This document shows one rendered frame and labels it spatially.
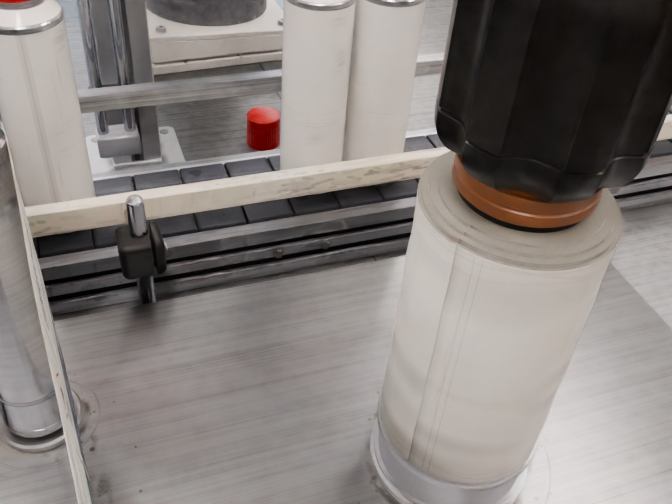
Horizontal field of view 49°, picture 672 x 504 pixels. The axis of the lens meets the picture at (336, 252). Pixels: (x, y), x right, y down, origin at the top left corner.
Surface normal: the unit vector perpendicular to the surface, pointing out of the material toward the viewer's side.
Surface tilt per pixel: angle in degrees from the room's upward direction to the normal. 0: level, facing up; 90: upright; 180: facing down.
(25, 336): 90
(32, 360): 90
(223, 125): 0
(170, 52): 90
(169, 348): 0
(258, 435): 0
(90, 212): 90
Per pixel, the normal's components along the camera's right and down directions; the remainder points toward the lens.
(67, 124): 0.87, 0.36
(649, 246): 0.07, -0.76
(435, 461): -0.45, 0.56
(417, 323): -0.88, 0.29
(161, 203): 0.33, 0.63
